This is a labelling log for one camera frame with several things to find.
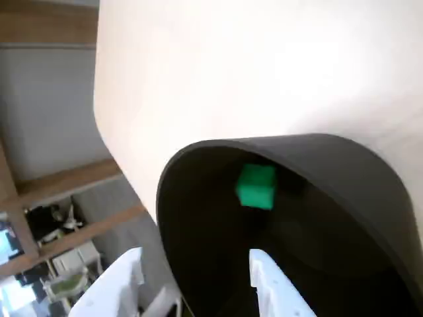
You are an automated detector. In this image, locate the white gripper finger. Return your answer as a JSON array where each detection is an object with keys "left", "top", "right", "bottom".
[
  {"left": 67, "top": 246, "right": 182, "bottom": 317},
  {"left": 248, "top": 248, "right": 317, "bottom": 317}
]

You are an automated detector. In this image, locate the green cube block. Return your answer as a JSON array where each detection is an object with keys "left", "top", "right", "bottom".
[{"left": 235, "top": 163, "right": 277, "bottom": 210}]

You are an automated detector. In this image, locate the black round pot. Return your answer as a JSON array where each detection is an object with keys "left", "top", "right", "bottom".
[{"left": 155, "top": 133, "right": 423, "bottom": 317}]

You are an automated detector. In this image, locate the white chair green seat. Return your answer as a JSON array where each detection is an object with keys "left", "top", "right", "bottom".
[{"left": 41, "top": 269, "right": 91, "bottom": 302}]

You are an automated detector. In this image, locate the white storage box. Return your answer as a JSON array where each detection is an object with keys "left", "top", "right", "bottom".
[{"left": 49, "top": 246, "right": 100, "bottom": 275}]

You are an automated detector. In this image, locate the black cluttered item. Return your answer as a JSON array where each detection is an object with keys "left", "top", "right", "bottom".
[{"left": 25, "top": 203, "right": 72, "bottom": 242}]

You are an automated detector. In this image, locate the wooden partition frame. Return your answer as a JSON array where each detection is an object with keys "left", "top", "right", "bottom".
[{"left": 0, "top": 0, "right": 148, "bottom": 275}]

